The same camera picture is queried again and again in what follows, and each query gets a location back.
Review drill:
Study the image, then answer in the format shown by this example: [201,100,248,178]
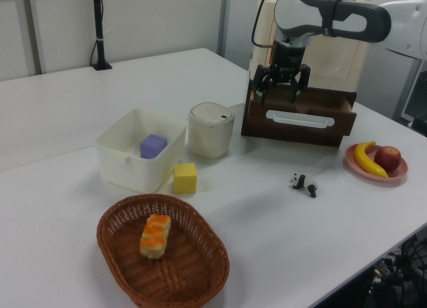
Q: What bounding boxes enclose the red toy apple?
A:
[373,145,402,173]

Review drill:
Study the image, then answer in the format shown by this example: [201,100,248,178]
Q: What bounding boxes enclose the cream small trash can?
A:
[187,101,236,159]

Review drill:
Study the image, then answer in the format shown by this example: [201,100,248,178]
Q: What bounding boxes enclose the brown drawer with white handle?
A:
[240,76,358,149]

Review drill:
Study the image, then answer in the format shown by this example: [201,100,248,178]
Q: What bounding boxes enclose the cream drawer cabinet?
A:
[248,0,368,93]

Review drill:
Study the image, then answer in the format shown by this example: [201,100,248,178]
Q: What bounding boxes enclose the black cables under table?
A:
[370,233,427,308]

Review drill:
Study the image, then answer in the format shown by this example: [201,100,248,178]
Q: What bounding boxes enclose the panda toy figure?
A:
[288,173,319,199]

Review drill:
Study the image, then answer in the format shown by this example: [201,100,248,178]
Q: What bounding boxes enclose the brown wicker basket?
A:
[96,193,231,308]

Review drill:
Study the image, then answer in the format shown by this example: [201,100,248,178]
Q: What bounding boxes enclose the orange topped toy bread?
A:
[139,213,172,260]

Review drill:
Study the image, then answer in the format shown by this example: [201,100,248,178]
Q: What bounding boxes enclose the grey equipment beside table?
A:
[392,59,427,137]

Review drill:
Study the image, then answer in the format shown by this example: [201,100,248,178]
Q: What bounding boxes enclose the purple cube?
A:
[139,133,168,160]

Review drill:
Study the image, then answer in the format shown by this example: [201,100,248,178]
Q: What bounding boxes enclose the black pole with base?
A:
[89,0,113,71]

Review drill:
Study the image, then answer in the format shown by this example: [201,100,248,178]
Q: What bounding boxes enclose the pink plate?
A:
[344,142,409,187]

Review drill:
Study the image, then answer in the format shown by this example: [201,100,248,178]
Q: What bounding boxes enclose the yellow toy banana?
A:
[354,140,390,179]

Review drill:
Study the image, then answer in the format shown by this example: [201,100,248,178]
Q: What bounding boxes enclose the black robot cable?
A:
[251,0,278,49]

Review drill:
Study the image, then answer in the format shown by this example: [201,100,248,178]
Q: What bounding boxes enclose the white plastic bin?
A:
[95,108,188,195]

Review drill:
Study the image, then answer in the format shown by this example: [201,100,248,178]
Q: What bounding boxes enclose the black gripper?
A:
[254,37,312,106]

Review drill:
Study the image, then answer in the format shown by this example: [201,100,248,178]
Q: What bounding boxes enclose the yellow cube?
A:
[173,162,198,195]

